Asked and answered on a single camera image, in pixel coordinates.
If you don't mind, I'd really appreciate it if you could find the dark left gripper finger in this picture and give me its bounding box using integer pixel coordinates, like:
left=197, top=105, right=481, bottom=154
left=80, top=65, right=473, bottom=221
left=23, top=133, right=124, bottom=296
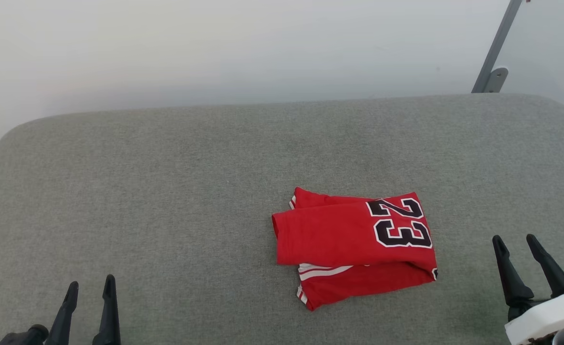
left=47, top=281, right=79, bottom=345
left=92, top=275, right=121, bottom=345

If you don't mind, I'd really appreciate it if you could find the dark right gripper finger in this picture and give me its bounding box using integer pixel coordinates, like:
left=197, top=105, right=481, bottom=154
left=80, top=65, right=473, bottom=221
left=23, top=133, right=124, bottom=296
left=492, top=235, right=534, bottom=320
left=526, top=234, right=564, bottom=299

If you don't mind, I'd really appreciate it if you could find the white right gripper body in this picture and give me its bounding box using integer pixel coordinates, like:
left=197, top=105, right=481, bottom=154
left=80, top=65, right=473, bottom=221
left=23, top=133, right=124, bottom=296
left=505, top=293, right=564, bottom=345

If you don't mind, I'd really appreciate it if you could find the red basketball jersey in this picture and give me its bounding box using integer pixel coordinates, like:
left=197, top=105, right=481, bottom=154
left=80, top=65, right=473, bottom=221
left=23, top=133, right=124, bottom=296
left=272, top=187, right=438, bottom=311

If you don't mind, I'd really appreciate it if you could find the grey fabric sofa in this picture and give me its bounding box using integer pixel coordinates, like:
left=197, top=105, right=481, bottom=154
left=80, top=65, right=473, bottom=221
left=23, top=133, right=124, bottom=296
left=0, top=93, right=564, bottom=345

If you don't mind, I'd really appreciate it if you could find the grey metal bar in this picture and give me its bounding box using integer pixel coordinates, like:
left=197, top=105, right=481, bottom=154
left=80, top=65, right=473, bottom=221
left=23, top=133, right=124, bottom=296
left=472, top=0, right=523, bottom=93

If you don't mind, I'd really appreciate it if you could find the grey metal bracket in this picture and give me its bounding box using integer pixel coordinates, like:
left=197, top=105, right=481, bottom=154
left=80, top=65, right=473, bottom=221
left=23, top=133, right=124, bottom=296
left=483, top=67, right=509, bottom=93

